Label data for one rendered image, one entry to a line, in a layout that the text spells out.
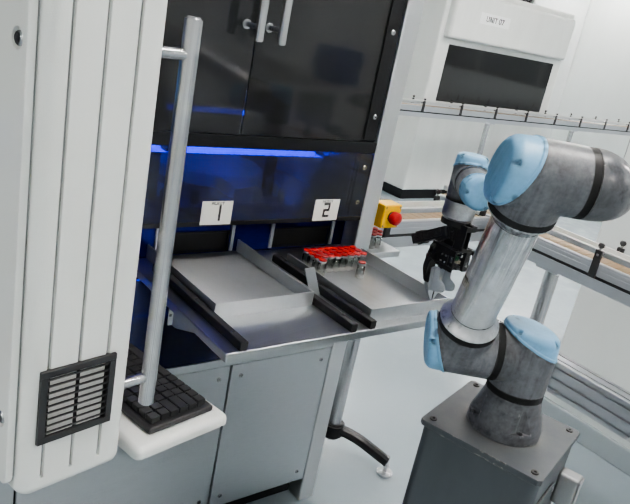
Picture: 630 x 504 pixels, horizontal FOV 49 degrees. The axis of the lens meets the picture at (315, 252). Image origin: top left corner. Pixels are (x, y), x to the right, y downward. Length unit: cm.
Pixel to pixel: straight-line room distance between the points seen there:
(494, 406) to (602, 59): 948
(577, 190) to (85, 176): 71
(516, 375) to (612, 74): 936
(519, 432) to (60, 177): 100
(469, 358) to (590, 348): 183
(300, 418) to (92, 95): 150
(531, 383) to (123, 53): 96
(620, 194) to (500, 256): 21
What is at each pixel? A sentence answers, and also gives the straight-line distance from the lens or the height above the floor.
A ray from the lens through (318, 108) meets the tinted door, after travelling 178.
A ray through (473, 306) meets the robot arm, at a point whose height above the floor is 107.
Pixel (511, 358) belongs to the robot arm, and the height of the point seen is 97.
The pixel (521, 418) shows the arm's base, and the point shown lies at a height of 85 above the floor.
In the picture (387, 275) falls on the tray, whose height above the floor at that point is 88.
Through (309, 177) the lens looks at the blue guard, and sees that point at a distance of 181.
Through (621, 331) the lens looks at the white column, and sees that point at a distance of 309.
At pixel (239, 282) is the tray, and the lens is 166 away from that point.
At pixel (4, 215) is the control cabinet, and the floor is 121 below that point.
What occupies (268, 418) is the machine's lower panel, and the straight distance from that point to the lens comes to 212.
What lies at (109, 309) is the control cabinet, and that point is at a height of 108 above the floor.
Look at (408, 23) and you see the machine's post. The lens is 192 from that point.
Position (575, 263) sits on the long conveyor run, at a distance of 244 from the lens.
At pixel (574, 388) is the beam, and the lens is 254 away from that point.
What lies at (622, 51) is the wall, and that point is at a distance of 1062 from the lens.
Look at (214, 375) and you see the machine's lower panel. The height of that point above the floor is 56.
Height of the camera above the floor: 152
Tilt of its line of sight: 19 degrees down
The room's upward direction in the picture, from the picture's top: 11 degrees clockwise
